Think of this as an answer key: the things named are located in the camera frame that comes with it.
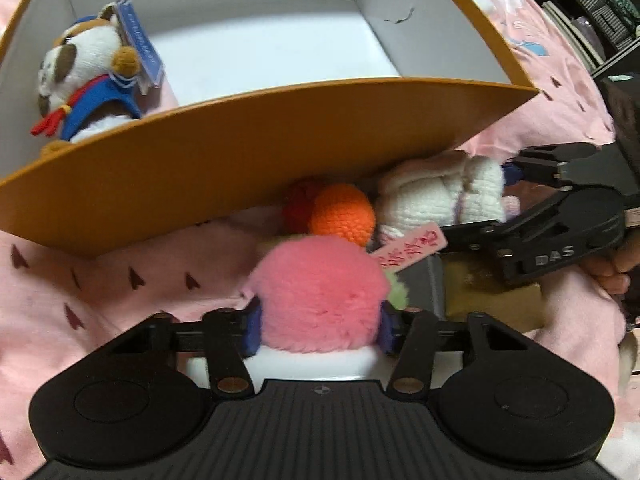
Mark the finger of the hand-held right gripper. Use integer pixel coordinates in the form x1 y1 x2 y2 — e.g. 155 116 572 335
440 187 581 261
502 142 611 191

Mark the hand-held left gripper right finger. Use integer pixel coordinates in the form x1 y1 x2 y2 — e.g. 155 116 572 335
377 302 543 396

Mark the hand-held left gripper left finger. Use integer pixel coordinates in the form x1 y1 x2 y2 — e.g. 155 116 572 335
100 296 264 396

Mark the grey box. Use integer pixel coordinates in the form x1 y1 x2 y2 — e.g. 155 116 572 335
400 255 446 320

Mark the white knitted plush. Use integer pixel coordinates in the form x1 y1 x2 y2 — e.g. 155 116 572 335
375 152 521 246

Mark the gold box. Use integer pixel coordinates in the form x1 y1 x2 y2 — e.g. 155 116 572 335
440 252 546 335

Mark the pink fluffy pompom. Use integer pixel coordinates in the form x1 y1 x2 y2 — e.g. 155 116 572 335
242 235 391 357

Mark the orange cardboard box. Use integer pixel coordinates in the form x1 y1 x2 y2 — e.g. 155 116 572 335
0 0 541 261

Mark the person's right hand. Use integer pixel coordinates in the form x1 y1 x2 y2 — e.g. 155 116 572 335
585 240 640 297

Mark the green crochet leaf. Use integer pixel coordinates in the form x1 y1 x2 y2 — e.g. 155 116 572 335
384 271 409 311

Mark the pink label tag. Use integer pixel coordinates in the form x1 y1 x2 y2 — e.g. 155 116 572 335
370 222 447 273

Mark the orange crochet ball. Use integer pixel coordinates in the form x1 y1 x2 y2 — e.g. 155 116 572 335
307 183 376 247

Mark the dark shelf unit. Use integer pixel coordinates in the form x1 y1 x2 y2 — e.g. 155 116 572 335
530 0 640 78

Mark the dog plush toy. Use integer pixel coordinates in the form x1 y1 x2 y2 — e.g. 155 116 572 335
30 0 166 157

